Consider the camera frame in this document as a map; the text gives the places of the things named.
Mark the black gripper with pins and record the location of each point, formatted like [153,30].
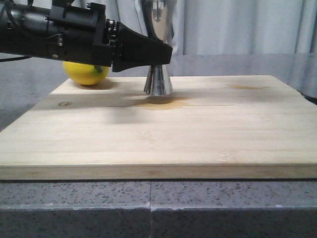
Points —
[88,37]

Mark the steel double jigger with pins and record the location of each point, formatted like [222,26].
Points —
[157,15]

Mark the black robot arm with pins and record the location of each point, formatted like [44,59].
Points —
[25,30]

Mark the yellow lemon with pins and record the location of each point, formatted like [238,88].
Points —
[85,74]

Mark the grey curtain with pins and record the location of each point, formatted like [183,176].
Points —
[227,27]

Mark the light wooden cutting board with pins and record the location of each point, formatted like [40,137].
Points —
[224,127]

